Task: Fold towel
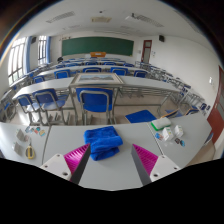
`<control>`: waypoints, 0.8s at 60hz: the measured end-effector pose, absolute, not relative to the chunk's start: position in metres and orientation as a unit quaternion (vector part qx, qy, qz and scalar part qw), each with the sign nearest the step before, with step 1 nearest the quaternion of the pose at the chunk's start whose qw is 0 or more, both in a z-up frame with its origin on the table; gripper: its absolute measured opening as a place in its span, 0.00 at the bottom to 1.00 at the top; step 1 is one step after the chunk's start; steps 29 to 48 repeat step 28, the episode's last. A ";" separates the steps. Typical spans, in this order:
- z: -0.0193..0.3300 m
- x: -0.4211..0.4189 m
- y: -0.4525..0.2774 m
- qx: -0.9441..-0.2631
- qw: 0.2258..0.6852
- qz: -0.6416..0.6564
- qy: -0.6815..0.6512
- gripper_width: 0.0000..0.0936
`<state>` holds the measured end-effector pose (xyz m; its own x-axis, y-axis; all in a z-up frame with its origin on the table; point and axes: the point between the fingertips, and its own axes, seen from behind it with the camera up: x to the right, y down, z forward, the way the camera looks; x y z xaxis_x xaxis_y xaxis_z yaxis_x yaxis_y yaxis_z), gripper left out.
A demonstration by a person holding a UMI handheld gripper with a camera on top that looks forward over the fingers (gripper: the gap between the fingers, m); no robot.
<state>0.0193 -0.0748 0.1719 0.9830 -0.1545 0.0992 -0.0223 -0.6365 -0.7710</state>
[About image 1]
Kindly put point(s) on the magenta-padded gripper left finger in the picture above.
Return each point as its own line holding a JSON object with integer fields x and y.
{"x": 78, "y": 159}

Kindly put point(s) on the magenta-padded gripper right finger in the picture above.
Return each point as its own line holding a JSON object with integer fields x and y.
{"x": 144, "y": 159}

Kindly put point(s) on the blue towel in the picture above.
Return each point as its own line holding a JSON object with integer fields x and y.
{"x": 101, "y": 140}

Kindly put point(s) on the small white carton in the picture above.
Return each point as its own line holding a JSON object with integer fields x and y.
{"x": 167, "y": 133}
{"x": 178, "y": 131}

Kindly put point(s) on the green and white box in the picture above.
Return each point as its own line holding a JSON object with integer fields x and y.
{"x": 161, "y": 123}

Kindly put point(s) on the blue chair seat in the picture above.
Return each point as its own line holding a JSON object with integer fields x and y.
{"x": 140, "y": 116}

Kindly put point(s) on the colourful sticker card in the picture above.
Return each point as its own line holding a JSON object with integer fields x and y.
{"x": 42, "y": 133}
{"x": 36, "y": 130}

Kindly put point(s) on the long grey desk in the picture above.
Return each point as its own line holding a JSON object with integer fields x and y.
{"x": 50, "y": 82}
{"x": 143, "y": 82}

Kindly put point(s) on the framed picture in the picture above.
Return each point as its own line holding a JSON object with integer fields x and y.
{"x": 96, "y": 77}

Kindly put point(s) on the red-brown door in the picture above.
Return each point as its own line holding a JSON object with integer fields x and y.
{"x": 216, "y": 116}

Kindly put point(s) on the group of blue chairs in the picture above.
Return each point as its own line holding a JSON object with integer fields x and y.
{"x": 91, "y": 70}

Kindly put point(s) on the orange lectern box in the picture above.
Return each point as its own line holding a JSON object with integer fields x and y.
{"x": 98, "y": 54}

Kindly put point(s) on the brown door with window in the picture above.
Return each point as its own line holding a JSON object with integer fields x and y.
{"x": 146, "y": 51}

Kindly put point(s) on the blue curtain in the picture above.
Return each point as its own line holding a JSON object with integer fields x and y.
{"x": 48, "y": 50}
{"x": 29, "y": 55}

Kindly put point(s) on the green chalkboard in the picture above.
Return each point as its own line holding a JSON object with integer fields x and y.
{"x": 96, "y": 46}

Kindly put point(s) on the narrow bright window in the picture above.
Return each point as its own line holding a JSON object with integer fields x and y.
{"x": 42, "y": 50}

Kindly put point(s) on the large bright window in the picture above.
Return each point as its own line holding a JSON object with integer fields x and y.
{"x": 16, "y": 60}

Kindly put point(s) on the ceiling air conditioner vent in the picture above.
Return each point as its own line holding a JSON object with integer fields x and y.
{"x": 101, "y": 19}

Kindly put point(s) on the group of ceiling lights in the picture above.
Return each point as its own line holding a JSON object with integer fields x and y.
{"x": 60, "y": 16}

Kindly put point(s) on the blue chair with grey frame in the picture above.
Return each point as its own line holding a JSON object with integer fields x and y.
{"x": 95, "y": 100}
{"x": 25, "y": 100}
{"x": 46, "y": 98}

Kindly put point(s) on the black wall speaker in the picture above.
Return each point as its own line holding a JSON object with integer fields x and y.
{"x": 33, "y": 40}
{"x": 161, "y": 38}

